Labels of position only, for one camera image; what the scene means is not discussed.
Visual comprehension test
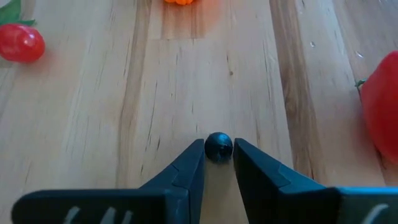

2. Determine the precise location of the large red toy apple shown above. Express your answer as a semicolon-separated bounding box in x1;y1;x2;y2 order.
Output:
354;50;398;164

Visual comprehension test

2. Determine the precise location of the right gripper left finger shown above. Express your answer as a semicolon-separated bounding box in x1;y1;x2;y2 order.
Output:
11;138;206;224

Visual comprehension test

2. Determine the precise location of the orange toy ball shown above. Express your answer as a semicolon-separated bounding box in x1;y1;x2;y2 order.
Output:
164;0;194;6

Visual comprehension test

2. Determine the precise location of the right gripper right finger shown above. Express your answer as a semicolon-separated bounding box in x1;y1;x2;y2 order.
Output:
233;138;398;224

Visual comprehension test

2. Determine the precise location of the dark blue toy berry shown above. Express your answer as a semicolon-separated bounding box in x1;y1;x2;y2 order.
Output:
204;132;234;163

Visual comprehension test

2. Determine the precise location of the red tomato with green leaf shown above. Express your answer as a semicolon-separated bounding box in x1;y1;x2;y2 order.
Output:
0;0;47;64

